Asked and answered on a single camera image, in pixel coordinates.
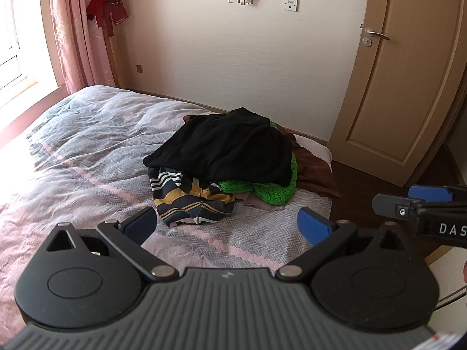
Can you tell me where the metal door handle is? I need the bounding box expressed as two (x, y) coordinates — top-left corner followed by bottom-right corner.
(362, 27), (390, 47)

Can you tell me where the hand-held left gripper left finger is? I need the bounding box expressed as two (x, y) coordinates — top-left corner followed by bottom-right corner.
(47, 206), (179, 282)

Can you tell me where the red garment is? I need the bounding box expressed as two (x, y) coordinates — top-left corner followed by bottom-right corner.
(86, 0), (130, 38)

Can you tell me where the brown cloth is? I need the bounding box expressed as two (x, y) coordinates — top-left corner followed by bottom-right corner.
(182, 114), (341, 200)

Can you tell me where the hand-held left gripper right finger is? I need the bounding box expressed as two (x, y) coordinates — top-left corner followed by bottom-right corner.
(276, 207), (417, 283)

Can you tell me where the pink curtain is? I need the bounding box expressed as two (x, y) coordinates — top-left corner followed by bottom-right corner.
(47, 0), (119, 95)

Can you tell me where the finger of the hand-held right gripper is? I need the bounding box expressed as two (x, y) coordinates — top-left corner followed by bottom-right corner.
(372, 194), (426, 220)
(408, 185), (467, 205)

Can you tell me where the green knit garment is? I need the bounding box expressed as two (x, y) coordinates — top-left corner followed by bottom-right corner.
(218, 122), (299, 207)

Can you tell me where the pink and grey bed blanket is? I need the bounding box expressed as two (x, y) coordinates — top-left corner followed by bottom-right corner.
(0, 85), (334, 336)

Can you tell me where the beige door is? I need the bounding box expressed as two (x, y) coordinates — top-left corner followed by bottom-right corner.
(328, 0), (467, 188)

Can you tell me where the striped garment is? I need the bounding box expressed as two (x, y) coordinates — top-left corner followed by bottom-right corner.
(149, 167), (237, 227)

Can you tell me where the black garment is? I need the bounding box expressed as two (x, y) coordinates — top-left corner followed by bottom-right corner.
(143, 107), (298, 186)

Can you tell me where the window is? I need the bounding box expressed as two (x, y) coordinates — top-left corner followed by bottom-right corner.
(0, 0), (37, 92)

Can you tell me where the white mattress sheet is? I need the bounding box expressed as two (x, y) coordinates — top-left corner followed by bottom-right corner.
(292, 133), (333, 165)

